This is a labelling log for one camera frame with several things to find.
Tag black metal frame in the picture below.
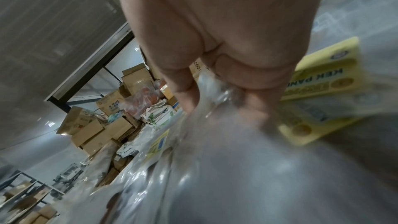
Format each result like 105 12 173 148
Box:
44 22 135 114

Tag cardboard box with checker pattern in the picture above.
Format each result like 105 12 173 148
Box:
188 57 208 81

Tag grey metal shelf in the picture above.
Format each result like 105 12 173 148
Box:
0 170 63 224

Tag heap of tilted cardboard boxes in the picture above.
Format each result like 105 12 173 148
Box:
57 62 156 156

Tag stack of bagged red headbands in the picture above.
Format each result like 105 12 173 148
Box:
90 70 398 224

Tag clear bags with labels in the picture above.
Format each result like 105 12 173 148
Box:
276 0 398 147

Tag person's right hand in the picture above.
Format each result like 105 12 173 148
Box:
113 0 330 122

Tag plain yellowish cardboard box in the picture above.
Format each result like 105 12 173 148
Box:
160 84 177 107

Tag white sack with blue print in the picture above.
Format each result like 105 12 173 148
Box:
116 141 141 158

